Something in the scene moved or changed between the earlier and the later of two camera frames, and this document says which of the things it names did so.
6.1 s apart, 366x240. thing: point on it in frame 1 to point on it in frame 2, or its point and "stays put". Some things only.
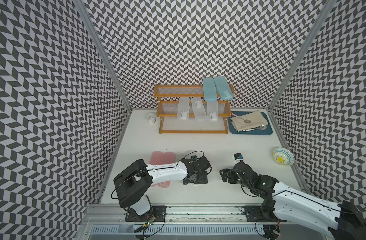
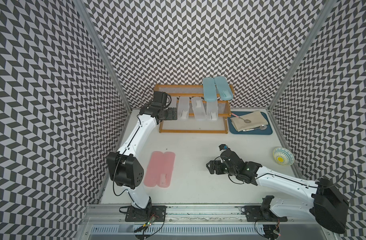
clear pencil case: x=212 y=112 stays put
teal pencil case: x=225 y=91 stays put
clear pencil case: x=199 y=108 stays put
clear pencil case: x=182 y=172 to x=173 y=103
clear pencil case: x=183 y=108 stays put
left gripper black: x=203 y=178 to x=169 y=114
